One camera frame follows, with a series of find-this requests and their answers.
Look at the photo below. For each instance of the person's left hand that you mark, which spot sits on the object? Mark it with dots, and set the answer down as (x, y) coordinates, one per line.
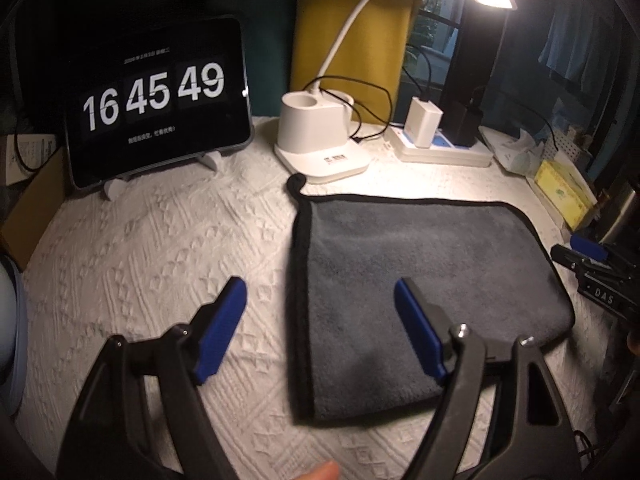
(317, 471)

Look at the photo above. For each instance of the white textured tablecloth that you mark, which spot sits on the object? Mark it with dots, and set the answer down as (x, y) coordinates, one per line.
(150, 260)

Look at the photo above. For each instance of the black charger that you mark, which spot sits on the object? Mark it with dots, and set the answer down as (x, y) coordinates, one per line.
(462, 122)

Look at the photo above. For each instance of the white power strip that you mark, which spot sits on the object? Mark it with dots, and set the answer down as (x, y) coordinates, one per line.
(450, 152)

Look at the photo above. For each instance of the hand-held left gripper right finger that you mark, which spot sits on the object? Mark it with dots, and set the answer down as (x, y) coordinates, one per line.
(419, 330)

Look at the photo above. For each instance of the crumpled white paper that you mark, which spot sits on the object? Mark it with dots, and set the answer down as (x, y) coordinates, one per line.
(520, 152)

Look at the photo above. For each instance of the blue hanging clothes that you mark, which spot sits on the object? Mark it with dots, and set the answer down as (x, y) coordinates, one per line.
(575, 45)

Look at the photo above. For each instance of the white tablet stand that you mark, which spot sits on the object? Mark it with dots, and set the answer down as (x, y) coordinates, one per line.
(212, 160)

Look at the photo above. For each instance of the white box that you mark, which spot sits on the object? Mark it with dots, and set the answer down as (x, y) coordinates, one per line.
(30, 157)

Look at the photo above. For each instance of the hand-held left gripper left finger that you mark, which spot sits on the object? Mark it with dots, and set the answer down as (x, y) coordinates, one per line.
(220, 330)

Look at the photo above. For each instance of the black tablet with clock display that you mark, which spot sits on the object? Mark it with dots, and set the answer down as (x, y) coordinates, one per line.
(155, 100)

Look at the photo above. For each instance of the yellow curtain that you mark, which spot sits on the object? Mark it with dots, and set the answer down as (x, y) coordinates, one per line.
(320, 35)

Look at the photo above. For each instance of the yellow tissue box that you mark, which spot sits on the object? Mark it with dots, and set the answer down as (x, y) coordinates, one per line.
(562, 190)

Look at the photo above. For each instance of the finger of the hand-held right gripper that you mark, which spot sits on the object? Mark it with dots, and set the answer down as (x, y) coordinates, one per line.
(570, 256)
(590, 247)

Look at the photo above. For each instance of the grey towel with black edge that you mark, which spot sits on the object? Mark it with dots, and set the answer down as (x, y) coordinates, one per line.
(350, 270)

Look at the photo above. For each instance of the pale blue round container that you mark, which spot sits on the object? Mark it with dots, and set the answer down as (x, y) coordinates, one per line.
(10, 330)

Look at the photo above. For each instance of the white charger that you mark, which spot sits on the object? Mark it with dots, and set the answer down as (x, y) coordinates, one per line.
(421, 122)

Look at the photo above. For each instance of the brown cardboard box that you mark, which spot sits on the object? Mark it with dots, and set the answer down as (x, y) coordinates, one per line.
(35, 210)

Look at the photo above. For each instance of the white desk lamp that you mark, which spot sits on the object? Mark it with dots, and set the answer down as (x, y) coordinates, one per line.
(320, 150)

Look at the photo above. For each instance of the dark metal cup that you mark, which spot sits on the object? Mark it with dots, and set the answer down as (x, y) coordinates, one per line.
(620, 212)

